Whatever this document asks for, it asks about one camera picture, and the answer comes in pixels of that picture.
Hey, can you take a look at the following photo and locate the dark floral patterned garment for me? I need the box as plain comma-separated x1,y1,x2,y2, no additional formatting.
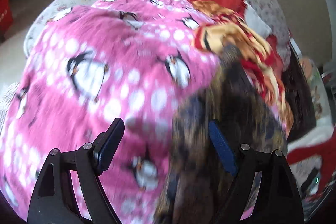
154,45,288,223

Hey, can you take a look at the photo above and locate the white ornate chair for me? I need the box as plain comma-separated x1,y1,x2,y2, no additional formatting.
287,117,335,201

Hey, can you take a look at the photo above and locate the red cloth on chair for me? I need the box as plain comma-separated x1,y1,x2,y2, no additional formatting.
286,139,336,196

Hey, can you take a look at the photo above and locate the dark carved wooden headboard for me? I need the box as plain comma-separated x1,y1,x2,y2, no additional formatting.
282,44,317,143

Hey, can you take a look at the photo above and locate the pink penguin fleece blanket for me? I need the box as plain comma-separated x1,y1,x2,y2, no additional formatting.
1,0,219,223

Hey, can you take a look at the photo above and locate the red and gold floral blanket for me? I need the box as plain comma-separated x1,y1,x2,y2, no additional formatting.
191,1,294,135

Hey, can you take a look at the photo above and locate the white rectangular pillow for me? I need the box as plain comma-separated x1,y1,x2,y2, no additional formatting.
244,2,272,39

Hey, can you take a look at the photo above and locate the red paper gift bag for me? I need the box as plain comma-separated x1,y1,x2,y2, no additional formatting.
0,0,13,35

